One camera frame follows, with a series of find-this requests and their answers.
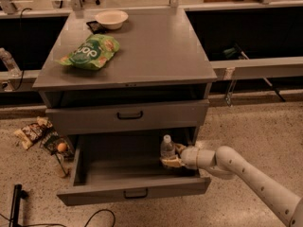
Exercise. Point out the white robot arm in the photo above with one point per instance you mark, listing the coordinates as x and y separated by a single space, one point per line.
225 162

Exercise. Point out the clear plastic water bottle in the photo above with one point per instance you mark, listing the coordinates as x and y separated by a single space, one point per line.
167 148

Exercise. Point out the green chip bag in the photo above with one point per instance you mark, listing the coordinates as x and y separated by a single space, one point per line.
93 53

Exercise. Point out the brown snack bag on floor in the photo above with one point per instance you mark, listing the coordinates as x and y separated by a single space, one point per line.
32 133

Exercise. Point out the clear bottle at left rail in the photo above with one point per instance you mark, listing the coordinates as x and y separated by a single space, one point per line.
10 63

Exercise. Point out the grey open lower drawer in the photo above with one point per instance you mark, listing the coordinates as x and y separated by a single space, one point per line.
125 166

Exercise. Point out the grey drawer cabinet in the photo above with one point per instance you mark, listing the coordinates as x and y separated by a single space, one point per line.
160 60

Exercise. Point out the green tool behind rail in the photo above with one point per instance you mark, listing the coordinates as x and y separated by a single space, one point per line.
235 51

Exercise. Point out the black stand on floor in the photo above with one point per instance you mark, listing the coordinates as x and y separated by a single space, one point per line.
18 194

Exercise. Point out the grey upper closed drawer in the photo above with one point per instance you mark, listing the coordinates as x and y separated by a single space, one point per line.
132 117

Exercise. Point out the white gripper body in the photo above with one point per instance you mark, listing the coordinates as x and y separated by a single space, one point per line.
188 157

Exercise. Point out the small orange ball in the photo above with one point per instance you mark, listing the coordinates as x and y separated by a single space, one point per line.
62 147

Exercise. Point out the dark snack bag on floor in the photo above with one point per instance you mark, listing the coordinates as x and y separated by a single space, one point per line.
50 142

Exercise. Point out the small black packet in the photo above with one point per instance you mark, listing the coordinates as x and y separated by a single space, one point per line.
96 27

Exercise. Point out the white bowl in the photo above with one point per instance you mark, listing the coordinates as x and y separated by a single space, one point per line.
112 19

